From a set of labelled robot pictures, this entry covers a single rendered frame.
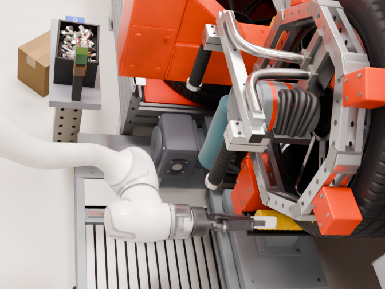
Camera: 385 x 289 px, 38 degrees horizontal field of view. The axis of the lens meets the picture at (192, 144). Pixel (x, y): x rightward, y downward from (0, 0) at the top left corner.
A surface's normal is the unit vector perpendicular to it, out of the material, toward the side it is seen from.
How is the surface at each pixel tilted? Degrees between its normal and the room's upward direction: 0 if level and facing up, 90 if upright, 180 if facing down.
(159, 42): 90
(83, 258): 0
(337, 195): 0
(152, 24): 90
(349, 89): 90
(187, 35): 90
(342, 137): 45
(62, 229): 0
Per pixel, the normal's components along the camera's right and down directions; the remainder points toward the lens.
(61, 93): 0.24, -0.65
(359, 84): -0.96, -0.05
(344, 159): 0.27, 0.08
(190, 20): 0.14, 0.76
